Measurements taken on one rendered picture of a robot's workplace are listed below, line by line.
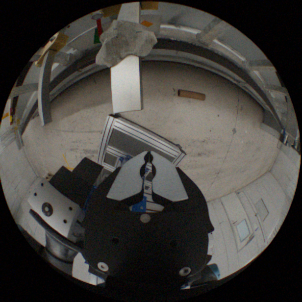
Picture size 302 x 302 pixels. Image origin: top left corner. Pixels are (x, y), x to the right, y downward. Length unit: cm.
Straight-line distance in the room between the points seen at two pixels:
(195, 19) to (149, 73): 73
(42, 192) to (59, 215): 7
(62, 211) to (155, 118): 97
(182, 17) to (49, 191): 76
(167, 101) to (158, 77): 28
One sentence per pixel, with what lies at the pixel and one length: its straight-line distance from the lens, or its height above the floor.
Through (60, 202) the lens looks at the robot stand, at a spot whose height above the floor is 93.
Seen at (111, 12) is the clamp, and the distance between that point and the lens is 30.
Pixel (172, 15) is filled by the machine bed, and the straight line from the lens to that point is 57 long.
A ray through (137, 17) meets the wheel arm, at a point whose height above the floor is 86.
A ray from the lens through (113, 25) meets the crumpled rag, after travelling 15.
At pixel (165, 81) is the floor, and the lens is 100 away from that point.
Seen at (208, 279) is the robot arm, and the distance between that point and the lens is 52.
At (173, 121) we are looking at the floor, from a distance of 100.
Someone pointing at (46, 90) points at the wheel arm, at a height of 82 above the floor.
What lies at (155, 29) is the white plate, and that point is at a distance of 34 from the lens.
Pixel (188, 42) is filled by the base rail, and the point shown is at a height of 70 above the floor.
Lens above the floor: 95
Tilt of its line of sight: 60 degrees down
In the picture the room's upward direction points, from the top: 178 degrees counter-clockwise
